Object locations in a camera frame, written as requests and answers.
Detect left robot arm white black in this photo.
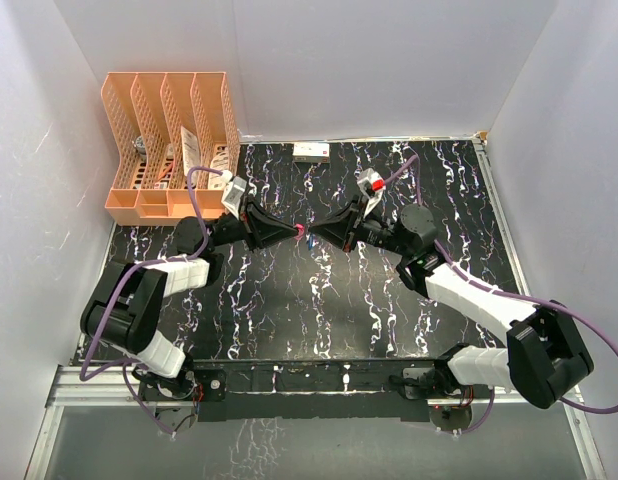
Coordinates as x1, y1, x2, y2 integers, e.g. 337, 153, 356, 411
80, 195, 303, 399

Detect white labelled packet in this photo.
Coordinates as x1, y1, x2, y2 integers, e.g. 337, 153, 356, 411
207, 150, 232, 190

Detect white paper packet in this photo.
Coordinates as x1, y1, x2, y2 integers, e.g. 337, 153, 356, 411
180, 126, 201, 178

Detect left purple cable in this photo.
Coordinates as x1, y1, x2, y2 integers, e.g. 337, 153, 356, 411
80, 167, 235, 384

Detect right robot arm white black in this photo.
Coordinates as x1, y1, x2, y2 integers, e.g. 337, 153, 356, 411
309, 200, 594, 409

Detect orange plastic file organizer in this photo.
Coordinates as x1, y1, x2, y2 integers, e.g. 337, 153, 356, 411
101, 72, 240, 226

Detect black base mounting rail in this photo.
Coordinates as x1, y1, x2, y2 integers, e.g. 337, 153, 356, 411
138, 349, 495, 425

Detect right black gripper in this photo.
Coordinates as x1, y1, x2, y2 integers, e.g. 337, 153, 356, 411
309, 194, 412, 257

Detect white small cardboard box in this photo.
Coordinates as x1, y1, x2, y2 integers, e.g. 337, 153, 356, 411
292, 142, 330, 164

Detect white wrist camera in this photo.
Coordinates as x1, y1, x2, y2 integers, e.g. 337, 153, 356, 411
221, 176, 247, 218
357, 168, 385, 217

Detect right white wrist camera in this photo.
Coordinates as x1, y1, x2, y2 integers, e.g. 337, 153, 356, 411
357, 168, 385, 217

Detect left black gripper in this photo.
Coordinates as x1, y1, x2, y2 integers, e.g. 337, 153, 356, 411
210, 197, 299, 254

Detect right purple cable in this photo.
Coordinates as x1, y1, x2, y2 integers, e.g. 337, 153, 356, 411
381, 154, 618, 415

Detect purple cable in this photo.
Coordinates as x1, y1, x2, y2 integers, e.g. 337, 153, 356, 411
381, 154, 618, 415
80, 167, 235, 384

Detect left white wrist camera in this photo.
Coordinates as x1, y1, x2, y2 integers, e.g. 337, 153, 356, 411
221, 176, 247, 218

